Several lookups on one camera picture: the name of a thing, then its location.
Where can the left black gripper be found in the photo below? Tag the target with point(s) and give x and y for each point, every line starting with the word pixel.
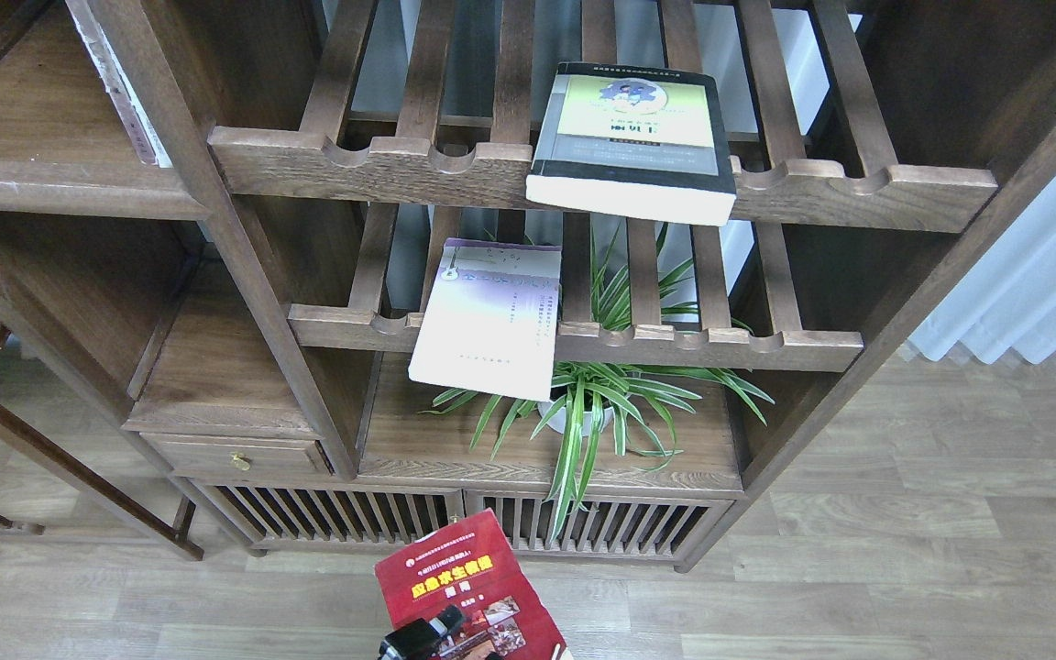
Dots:
pixel 421 639

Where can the red book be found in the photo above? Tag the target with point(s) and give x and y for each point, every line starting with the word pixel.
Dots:
pixel 479 573

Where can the green and black book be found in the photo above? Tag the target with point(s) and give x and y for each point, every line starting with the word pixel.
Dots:
pixel 634 141

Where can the green spider plant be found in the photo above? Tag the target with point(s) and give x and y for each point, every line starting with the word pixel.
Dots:
pixel 593 400

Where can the white and purple book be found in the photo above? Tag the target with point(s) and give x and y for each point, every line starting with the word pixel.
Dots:
pixel 490 322

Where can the dark wooden bookshelf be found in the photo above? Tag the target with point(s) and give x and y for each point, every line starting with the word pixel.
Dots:
pixel 262 296

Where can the white standing book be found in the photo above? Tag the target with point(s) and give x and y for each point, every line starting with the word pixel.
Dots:
pixel 134 118

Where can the white curtain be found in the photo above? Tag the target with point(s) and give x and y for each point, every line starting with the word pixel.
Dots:
pixel 1007 302

